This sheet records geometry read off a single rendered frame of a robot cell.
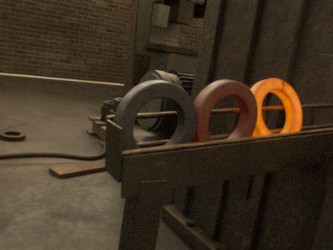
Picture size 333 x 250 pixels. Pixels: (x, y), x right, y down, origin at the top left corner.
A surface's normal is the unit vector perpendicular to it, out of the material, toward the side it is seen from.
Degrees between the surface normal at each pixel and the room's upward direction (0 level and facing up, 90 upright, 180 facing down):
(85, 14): 90
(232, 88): 90
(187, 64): 90
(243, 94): 90
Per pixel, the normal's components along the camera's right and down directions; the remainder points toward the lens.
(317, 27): -0.86, -0.04
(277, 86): 0.49, -0.11
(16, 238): 0.15, -0.97
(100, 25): 0.50, 0.23
